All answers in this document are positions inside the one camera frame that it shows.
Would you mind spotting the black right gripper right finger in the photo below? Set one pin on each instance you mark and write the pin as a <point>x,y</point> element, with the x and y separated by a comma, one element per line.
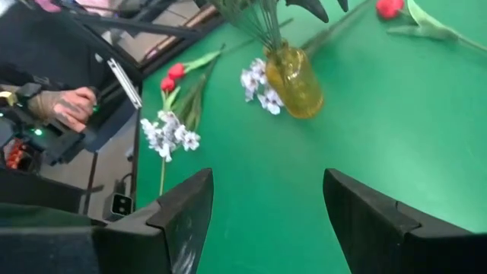
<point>373,236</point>

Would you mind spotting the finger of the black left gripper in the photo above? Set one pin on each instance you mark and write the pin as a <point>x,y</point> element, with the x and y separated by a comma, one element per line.
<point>343,4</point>
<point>312,7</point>

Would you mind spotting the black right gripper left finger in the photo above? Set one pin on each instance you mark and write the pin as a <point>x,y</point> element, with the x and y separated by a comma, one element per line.
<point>179,228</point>

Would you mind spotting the white artificial flower bunch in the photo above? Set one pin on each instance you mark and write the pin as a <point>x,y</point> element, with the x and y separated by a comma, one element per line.
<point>167,133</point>
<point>270,100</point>

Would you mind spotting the person's forearm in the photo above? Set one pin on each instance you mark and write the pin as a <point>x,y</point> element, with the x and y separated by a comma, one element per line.
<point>36,108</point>

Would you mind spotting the yellow glass vase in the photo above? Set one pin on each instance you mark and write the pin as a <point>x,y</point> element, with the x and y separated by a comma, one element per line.
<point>295,83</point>

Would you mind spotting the person's hand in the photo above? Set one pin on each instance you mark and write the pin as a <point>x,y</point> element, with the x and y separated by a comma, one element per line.
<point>70,108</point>

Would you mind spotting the small black depth camera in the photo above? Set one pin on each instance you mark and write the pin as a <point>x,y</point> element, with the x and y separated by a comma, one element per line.
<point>121,205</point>

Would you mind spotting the silver metal rail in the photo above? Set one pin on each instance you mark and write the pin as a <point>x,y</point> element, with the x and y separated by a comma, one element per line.
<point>125,85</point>

